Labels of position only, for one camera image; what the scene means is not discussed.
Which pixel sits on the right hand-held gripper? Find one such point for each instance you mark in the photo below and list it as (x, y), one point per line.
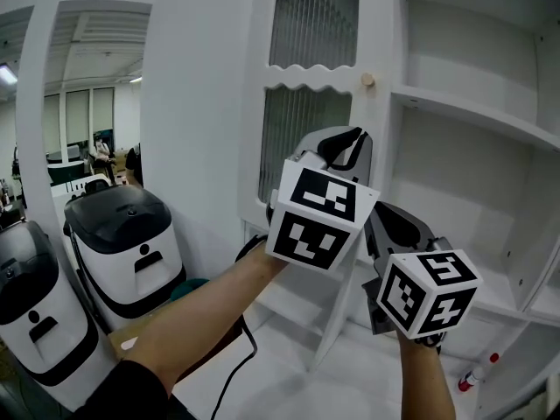
(429, 296)

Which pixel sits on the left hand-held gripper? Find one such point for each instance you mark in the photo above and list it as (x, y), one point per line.
(315, 217)

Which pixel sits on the white cabinet door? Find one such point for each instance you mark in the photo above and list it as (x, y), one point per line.
(312, 77)

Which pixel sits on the person's left forearm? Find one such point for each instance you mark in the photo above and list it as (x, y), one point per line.
(197, 313)

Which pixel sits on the person's right forearm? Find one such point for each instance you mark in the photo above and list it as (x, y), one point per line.
(426, 379)

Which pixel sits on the white shelf unit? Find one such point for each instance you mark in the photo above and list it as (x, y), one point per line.
(464, 169)

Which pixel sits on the white marker with red cap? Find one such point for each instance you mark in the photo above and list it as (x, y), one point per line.
(474, 375)

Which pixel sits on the teal round object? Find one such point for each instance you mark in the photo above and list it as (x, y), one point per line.
(188, 288)

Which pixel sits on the fluorescent ceiling light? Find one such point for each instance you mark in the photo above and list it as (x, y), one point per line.
(6, 74)
(135, 78)

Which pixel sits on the plain cardboard box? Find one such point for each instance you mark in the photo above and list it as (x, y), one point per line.
(119, 159)

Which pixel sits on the cardboard box with white label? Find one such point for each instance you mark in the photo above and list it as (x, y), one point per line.
(119, 333)

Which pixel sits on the person's black sleeve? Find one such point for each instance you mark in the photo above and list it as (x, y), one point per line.
(122, 392)

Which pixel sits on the white black bin, near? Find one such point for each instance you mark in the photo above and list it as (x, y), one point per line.
(48, 304)

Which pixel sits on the white wall cabinet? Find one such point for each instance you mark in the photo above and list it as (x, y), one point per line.
(297, 379)

